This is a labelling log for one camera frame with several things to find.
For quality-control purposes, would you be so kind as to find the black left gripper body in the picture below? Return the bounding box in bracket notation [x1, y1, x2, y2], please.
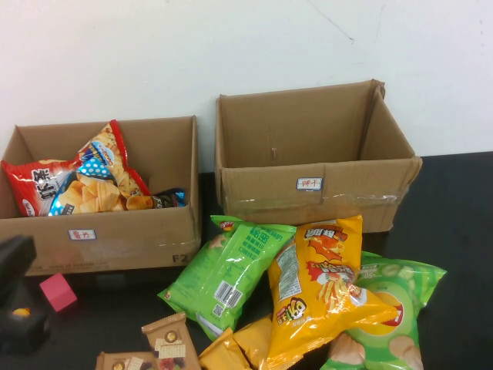
[0, 308, 52, 354]

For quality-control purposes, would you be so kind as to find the green chip bag with barcode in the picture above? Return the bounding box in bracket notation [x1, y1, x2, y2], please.
[157, 214, 297, 342]

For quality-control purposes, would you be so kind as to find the low cardboard box, red-ink label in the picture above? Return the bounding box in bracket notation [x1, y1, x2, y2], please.
[0, 115, 202, 278]

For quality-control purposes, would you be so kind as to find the blue polka-dot ridged chip bag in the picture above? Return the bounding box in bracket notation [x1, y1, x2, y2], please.
[48, 156, 151, 217]

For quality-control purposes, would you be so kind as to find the green Lay's chip bag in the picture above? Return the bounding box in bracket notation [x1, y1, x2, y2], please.
[318, 250, 448, 370]

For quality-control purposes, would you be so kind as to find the yellow fries snack bag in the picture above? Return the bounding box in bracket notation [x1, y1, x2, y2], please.
[267, 214, 400, 369]

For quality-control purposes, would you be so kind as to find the tall taped cardboard box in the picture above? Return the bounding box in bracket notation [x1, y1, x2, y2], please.
[214, 79, 424, 234]

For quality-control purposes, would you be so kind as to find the red shrimp stick snack bag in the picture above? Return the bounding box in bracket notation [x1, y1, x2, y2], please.
[0, 119, 152, 217]

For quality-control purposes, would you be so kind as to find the pink cube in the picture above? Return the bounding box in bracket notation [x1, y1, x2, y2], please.
[39, 272, 79, 312]

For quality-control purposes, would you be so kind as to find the brown biscuit packet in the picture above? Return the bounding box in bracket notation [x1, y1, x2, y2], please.
[95, 350, 159, 370]
[141, 311, 202, 370]

